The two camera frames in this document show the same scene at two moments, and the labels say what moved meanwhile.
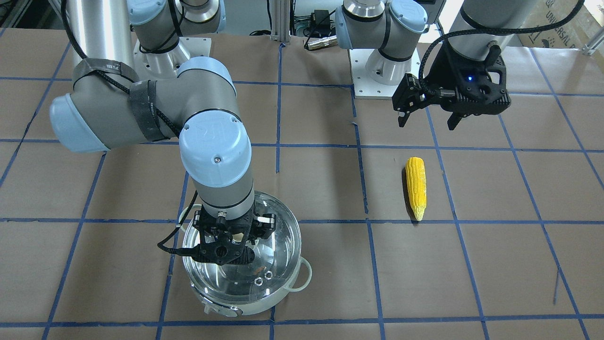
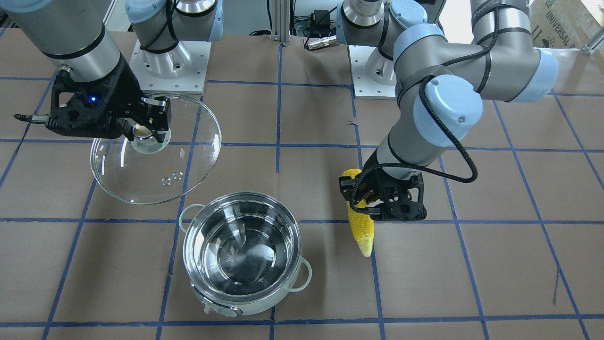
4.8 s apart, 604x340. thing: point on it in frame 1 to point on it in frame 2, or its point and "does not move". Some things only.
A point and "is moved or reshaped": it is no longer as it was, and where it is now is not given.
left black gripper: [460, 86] to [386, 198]
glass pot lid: [276, 260] to [146, 170]
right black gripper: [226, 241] to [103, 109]
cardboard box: [582, 29] does not move
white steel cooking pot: [246, 288] does not move
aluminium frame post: [280, 21] does not move
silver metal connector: [322, 42] does not move
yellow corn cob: [415, 170] is moved or reshaped
